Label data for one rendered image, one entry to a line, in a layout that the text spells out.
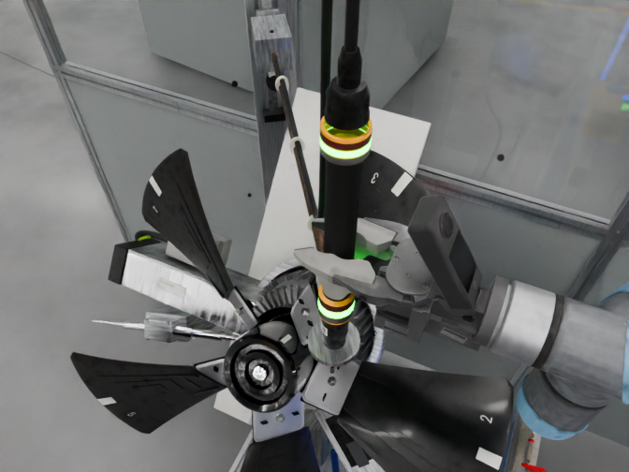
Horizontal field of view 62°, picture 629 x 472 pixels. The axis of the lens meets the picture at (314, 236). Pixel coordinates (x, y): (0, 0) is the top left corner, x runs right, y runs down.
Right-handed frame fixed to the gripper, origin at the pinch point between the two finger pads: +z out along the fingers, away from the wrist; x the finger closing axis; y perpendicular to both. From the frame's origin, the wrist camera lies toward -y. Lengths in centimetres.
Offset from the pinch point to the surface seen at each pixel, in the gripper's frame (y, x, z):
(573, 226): 53, 70, -37
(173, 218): 19.7, 9.2, 29.1
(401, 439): 32.4, -4.2, -15.3
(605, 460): 151, 65, -83
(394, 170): 7.3, 21.1, -2.6
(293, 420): 41.5, -5.0, 1.5
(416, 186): 6.6, 18.6, -6.4
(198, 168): 77, 71, 75
